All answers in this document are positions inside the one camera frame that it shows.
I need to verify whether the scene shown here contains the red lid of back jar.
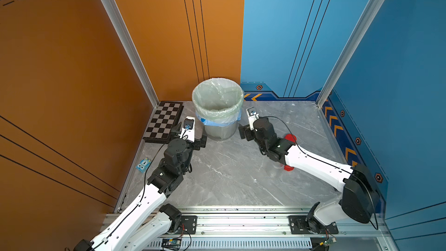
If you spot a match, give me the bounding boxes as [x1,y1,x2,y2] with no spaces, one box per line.
[285,134,297,144]

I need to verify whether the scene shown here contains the red lid of jar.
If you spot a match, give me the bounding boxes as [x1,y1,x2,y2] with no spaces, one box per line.
[284,165,295,172]
[285,134,297,144]

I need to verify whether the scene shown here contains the peanut jar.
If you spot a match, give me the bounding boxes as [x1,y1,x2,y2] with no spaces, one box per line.
[271,161,284,170]

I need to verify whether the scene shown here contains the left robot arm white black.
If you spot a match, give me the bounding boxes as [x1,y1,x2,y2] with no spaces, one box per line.
[75,117,207,251]

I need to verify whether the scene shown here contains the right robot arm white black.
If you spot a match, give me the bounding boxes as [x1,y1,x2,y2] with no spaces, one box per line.
[239,116,380,234]

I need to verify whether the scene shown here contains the black white chessboard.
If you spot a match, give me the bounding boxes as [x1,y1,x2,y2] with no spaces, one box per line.
[143,101,184,144]

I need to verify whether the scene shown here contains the small blue toy block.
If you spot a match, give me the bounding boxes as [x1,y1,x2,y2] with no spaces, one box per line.
[136,158,152,173]

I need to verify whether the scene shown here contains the translucent green bin liner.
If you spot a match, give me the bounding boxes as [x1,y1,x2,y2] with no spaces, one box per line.
[192,78,245,127]

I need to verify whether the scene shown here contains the left green circuit board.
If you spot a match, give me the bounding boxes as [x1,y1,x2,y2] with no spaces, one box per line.
[160,238,182,251]

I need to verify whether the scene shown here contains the green circuit board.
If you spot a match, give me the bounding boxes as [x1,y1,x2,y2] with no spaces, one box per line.
[319,237,337,251]
[160,238,182,251]

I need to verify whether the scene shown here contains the right green circuit board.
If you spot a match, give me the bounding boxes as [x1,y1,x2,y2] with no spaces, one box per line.
[319,237,337,251]

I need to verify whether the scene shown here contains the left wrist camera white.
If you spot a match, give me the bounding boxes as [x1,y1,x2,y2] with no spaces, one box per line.
[180,116,196,142]

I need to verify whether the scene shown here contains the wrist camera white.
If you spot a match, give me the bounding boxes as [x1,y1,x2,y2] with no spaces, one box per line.
[246,107,260,130]
[180,116,196,142]

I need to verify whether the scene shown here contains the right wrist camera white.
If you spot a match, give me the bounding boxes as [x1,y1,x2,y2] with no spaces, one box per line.
[246,107,260,130]

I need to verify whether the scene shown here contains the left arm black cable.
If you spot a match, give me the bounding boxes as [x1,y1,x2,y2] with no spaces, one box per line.
[100,139,171,248]

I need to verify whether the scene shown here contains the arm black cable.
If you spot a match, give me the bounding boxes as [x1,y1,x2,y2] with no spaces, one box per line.
[100,139,171,248]
[264,116,380,231]

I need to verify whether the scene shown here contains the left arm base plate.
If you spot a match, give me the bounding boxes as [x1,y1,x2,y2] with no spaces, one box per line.
[165,215,198,235]

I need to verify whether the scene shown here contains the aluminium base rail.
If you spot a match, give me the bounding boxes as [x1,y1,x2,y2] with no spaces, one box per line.
[92,205,400,251]

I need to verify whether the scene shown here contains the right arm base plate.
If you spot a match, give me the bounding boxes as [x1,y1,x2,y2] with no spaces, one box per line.
[288,215,339,235]

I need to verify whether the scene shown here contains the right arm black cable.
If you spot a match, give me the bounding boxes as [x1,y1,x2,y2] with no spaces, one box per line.
[264,116,380,231]

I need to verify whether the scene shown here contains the left aluminium corner post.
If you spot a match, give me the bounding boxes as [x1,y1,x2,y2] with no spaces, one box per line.
[101,0,159,108]

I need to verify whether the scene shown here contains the aluminium corner post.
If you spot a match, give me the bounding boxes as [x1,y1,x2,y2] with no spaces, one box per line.
[101,0,159,108]
[316,0,385,109]

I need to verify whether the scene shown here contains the right aluminium corner post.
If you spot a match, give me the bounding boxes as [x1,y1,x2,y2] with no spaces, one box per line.
[316,0,385,109]

